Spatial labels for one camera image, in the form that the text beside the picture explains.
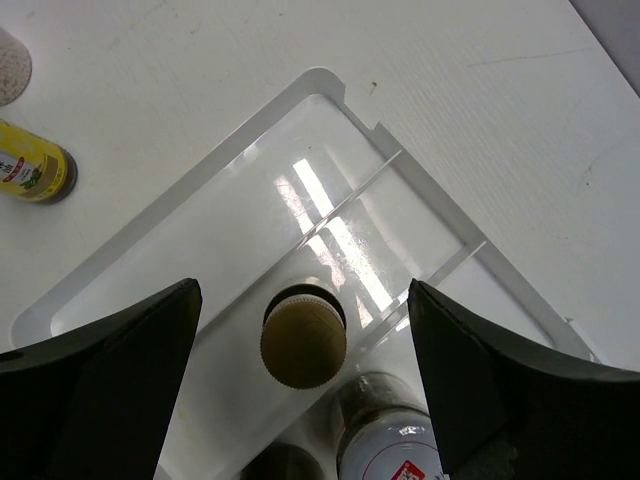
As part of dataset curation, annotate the white-lid sauce jar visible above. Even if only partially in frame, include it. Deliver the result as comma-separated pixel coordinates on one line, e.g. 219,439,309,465
240,442,326,480
331,372,448,480

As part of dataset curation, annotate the white divided organizer tray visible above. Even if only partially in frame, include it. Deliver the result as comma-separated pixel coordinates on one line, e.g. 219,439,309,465
9,68,601,479

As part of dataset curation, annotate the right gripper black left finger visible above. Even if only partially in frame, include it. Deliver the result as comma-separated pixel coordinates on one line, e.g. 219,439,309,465
1,278,202,479

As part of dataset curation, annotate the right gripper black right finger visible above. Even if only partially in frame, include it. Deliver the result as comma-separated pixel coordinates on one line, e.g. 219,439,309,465
407,280,639,479

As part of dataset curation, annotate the yellow bottle front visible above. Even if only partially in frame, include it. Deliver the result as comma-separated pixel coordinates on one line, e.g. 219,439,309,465
260,277,347,390

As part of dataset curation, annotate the yellow bottle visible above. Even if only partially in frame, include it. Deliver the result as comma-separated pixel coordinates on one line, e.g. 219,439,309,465
1,120,78,204
260,277,347,390

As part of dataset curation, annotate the silver-lid salt jar rear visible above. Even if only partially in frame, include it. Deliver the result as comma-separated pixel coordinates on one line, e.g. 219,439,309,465
0,28,32,107

